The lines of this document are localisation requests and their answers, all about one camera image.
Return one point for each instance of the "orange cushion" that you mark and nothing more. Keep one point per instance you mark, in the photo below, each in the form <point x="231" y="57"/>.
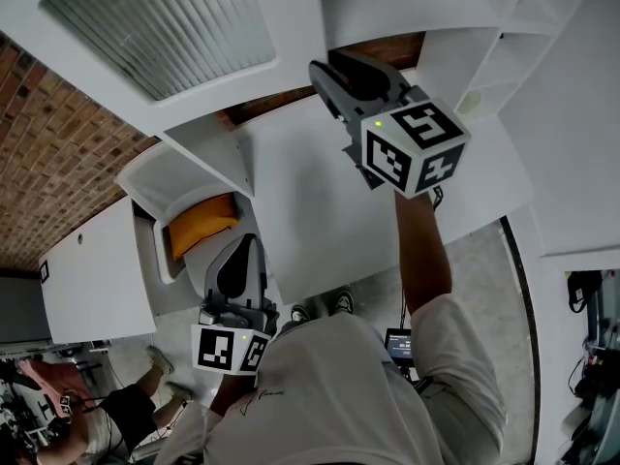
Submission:
<point x="203" y="223"/>

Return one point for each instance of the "long white desk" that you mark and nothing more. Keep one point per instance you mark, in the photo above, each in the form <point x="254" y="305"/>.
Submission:
<point x="97" y="279"/>

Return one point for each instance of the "white desk with drawers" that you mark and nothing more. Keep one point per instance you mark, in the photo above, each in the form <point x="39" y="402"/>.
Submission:
<point x="315" y="187"/>

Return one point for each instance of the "pale green cup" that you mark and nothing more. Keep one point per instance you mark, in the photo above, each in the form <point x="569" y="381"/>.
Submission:
<point x="469" y="101"/>

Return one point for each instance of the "dark framed glass window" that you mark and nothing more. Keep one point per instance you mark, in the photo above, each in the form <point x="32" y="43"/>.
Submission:
<point x="608" y="356"/>

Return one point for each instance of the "white cubby shelf unit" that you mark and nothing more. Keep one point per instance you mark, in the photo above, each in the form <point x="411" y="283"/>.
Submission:
<point x="387" y="17"/>

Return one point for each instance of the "person's grey trousers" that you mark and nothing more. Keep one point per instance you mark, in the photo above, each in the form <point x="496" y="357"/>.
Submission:
<point x="286" y="328"/>

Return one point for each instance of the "person's right shoe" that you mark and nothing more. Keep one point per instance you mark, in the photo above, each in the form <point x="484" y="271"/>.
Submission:
<point x="342" y="303"/>

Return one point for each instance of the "person's left shoe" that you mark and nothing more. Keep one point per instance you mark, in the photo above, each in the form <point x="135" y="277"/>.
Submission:
<point x="300" y="314"/>

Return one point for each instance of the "person's white shirt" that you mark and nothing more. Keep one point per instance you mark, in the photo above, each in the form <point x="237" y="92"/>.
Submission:
<point x="339" y="395"/>

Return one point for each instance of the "black screen device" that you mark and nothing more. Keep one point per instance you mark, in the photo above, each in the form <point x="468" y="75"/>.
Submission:
<point x="398" y="346"/>

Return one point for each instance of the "white office chair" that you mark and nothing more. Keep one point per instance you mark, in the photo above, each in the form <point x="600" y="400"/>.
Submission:
<point x="160" y="182"/>

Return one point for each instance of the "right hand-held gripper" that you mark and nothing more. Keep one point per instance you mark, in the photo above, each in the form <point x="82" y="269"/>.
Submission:
<point x="416" y="153"/>

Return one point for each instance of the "person's shoe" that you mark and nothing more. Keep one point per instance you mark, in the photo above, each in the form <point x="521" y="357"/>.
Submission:
<point x="300" y="314"/>
<point x="342" y="303"/>

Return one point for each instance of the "black hanging bag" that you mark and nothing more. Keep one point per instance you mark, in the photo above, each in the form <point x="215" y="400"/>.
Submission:
<point x="583" y="291"/>

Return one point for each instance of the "white cabinet door ribbed glass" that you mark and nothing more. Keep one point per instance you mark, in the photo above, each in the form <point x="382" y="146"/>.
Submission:
<point x="300" y="17"/>

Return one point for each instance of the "person's left forearm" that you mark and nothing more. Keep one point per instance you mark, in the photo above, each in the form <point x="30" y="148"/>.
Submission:
<point x="232" y="393"/>

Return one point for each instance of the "person's right forearm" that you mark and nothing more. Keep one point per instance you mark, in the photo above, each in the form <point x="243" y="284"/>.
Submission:
<point x="426" y="259"/>

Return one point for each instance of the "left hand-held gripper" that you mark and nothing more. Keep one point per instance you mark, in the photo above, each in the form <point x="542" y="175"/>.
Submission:
<point x="213" y="347"/>

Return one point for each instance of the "black square sticker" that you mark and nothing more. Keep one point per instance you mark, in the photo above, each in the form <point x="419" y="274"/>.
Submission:
<point x="43" y="271"/>

